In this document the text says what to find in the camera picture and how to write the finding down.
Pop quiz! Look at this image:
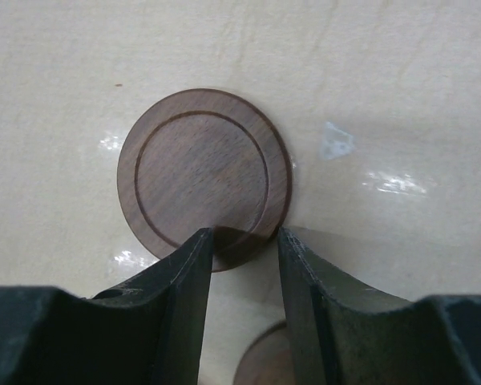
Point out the dark wooden coaster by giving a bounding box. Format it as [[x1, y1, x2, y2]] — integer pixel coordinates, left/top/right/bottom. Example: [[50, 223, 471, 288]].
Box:
[[117, 88, 293, 272], [233, 321, 296, 385]]

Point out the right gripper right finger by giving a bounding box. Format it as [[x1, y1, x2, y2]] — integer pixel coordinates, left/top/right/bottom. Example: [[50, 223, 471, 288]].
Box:
[[277, 228, 481, 384]]

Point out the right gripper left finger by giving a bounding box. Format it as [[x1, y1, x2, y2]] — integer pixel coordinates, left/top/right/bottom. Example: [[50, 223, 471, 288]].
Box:
[[0, 229, 213, 384]]

